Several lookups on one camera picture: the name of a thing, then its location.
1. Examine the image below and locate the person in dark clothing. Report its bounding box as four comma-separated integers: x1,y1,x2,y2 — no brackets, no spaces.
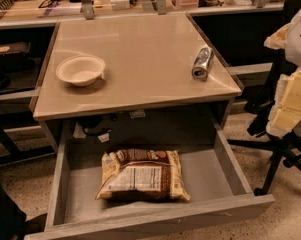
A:
0,183,47,240

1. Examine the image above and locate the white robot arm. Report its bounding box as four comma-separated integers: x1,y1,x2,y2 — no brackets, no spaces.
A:
264,9,301,138

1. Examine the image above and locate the brown chip bag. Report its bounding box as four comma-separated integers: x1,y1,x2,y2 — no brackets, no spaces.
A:
95,149,191,201

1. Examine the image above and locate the white paper bowl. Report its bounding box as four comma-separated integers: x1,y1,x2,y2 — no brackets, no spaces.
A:
56,55,105,87

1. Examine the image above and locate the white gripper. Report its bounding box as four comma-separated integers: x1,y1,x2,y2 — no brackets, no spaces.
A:
266,67,301,138

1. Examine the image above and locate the black office chair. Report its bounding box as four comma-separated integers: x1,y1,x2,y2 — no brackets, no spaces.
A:
229,50,301,196

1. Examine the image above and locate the grey wooden drawer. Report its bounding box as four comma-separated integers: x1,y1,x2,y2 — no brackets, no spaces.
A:
25,116,274,240

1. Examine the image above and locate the counter cabinet with beige top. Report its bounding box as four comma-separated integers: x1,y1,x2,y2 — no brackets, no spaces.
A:
33,14,241,149

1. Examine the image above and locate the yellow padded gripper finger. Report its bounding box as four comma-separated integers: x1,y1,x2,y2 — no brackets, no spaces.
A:
264,23,289,50

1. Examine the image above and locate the silver drink can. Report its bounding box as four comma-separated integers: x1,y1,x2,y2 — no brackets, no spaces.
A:
191,46,214,81

